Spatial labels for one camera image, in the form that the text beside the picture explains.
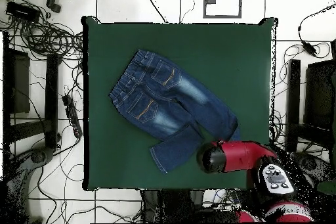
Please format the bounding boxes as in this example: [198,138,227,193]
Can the black rectangular device box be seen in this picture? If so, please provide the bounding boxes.
[5,1,41,22]

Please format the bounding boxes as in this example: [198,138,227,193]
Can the grey tripod foot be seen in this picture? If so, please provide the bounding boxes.
[291,151,336,196]
[5,146,56,223]

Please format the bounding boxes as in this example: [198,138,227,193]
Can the grey rectangular floor frame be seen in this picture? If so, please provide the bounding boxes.
[202,0,243,19]

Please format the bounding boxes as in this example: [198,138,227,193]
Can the black cable tangle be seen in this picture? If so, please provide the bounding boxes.
[0,0,85,62]
[268,110,318,156]

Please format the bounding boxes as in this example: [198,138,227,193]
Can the blue denim jeans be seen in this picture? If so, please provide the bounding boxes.
[108,49,242,175]

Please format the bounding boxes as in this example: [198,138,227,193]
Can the black power adapter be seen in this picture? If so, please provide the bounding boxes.
[301,40,319,57]

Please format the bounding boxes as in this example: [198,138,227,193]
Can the dark green pad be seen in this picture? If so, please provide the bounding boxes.
[316,179,336,196]

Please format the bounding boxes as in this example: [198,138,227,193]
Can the dark green tablecloth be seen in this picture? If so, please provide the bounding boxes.
[81,16,279,192]

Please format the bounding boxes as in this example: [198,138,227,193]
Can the thin black floor cable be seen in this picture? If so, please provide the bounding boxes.
[179,0,196,23]

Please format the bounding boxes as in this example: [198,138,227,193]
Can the black metal frame stand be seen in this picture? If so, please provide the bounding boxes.
[285,58,336,154]
[2,31,62,156]

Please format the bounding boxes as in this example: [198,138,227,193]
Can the black power strip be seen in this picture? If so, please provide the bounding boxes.
[62,94,83,139]

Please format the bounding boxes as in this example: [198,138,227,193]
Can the dark flat panel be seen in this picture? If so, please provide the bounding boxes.
[10,49,31,114]
[304,59,336,130]

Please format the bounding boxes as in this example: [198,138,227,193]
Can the black cable with connector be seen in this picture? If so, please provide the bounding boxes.
[297,1,336,43]

